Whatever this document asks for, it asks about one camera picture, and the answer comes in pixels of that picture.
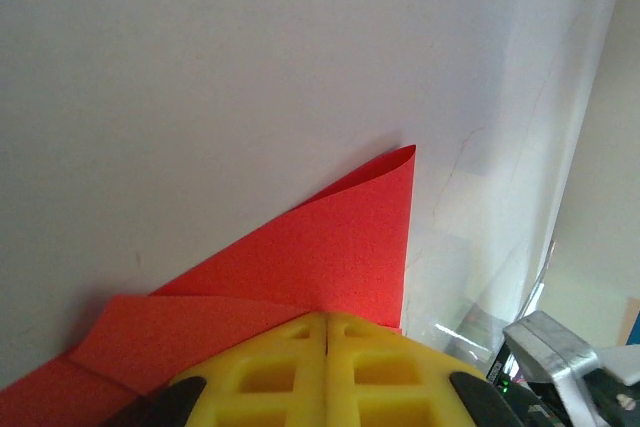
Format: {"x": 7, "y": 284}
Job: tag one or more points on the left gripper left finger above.
{"x": 270, "y": 387}

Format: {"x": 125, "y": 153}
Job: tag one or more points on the red paper sheet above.
{"x": 325, "y": 257}

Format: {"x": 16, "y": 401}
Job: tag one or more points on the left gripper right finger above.
{"x": 390, "y": 387}

